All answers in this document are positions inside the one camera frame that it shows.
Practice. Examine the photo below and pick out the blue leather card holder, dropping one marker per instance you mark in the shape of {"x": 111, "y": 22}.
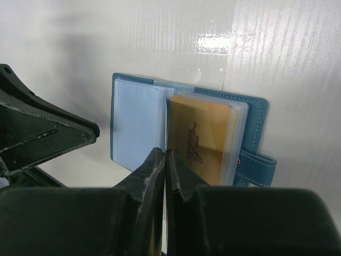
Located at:
{"x": 138, "y": 124}

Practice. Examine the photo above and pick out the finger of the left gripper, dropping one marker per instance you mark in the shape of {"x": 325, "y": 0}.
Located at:
{"x": 13, "y": 86}
{"x": 33, "y": 133}

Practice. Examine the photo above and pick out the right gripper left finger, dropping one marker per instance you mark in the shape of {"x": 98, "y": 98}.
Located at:
{"x": 126, "y": 219}

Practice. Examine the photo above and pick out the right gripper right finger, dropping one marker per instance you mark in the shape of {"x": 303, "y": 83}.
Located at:
{"x": 221, "y": 220}

